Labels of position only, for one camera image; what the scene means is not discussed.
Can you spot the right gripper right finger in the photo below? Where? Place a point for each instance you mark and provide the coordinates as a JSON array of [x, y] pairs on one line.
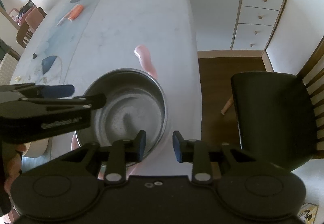
[[199, 154]]

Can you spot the orange small gadget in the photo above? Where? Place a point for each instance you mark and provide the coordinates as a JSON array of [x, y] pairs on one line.
[[75, 12]]

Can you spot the cream white bowl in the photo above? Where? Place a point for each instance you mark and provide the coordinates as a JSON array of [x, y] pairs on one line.
[[35, 149]]

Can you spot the pink pot with steel liner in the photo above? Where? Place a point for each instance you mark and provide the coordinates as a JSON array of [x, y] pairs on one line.
[[135, 102]]

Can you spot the wooden chair with pink cloth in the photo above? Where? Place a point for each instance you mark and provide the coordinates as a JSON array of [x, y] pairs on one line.
[[30, 23]]

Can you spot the yellow cartoon box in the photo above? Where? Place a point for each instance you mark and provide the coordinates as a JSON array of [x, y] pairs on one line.
[[307, 213]]

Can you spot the yellowish tape roll far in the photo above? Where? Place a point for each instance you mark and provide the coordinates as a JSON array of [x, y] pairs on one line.
[[17, 78]]

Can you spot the pink white pen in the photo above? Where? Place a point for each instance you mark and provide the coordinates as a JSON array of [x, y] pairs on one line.
[[63, 18]]

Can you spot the white wooden drawer cabinet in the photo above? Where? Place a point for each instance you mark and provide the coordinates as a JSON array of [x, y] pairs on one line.
[[236, 28]]

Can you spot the armchair with cream cover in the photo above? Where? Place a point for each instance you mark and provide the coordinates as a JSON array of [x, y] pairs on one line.
[[9, 61]]

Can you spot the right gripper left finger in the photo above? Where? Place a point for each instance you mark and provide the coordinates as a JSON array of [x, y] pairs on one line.
[[118, 155]]

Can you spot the pink bear-shaped plate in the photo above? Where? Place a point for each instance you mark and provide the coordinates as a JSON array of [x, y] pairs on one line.
[[129, 169]]

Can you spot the dark wooden chair right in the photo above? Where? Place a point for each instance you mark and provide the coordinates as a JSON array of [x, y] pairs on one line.
[[280, 116]]

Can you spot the person's left hand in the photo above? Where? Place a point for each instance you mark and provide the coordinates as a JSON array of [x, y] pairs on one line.
[[13, 167]]

